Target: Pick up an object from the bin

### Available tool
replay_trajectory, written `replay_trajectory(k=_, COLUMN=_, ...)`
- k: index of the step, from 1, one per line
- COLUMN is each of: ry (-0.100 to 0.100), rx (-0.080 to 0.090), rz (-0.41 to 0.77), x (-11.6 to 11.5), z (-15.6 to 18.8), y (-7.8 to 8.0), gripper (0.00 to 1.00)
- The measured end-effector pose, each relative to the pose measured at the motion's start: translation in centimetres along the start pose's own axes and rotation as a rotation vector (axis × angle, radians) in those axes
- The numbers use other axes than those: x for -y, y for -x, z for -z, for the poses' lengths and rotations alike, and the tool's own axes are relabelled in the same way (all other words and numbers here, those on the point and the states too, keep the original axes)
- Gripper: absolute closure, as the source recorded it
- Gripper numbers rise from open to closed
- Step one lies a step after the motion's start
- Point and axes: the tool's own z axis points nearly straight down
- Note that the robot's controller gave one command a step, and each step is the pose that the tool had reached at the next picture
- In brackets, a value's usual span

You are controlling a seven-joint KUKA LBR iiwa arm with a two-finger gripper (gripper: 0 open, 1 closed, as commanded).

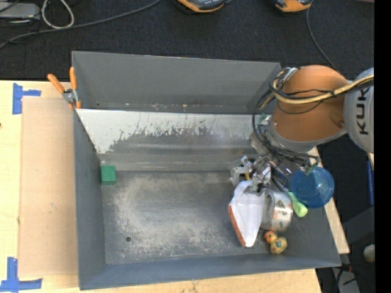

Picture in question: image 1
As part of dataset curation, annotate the brown cardboard board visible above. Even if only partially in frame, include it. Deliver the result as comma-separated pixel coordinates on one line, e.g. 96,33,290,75
17,97,79,280

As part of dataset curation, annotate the green block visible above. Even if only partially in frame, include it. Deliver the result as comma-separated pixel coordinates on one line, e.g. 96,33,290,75
100,165,117,186

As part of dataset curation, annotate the white printed mug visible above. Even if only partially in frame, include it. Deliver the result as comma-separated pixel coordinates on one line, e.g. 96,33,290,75
259,187,294,233

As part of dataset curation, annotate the yellow rubber duck toy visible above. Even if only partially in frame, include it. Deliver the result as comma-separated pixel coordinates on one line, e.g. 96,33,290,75
263,230,289,255

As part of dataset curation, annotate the black cylinder on white bracket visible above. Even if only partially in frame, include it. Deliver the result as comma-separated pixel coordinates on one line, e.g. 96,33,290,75
229,155,256,186

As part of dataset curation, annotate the white and orange packet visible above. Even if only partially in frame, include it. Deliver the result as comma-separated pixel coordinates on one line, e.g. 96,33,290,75
227,180,266,248

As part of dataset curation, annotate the blue plastic bowl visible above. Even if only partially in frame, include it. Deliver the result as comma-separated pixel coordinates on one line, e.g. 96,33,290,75
290,165,335,209

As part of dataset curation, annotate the grey metal bin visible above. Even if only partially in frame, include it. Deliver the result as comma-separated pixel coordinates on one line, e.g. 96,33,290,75
70,50,342,291

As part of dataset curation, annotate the light green toy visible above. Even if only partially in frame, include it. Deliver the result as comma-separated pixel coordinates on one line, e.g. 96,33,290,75
287,190,309,218

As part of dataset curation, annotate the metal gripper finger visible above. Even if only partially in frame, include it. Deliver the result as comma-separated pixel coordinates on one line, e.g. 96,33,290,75
261,162,273,187
250,167,264,197

